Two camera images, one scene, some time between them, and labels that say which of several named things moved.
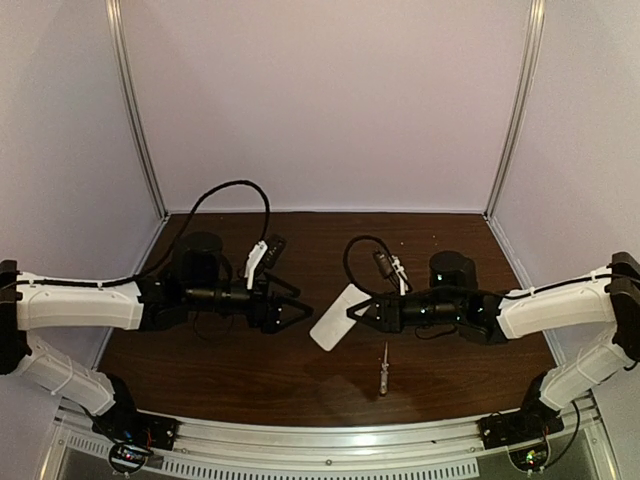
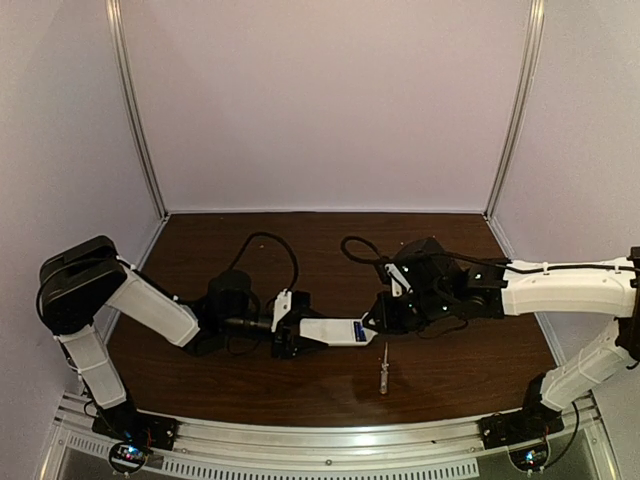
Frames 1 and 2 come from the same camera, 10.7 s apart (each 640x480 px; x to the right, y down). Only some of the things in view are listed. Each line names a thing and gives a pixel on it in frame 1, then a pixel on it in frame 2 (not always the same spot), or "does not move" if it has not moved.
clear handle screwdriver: [384, 374] does not move
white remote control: [335, 322] → [337, 331]
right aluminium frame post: [535, 38] does not move
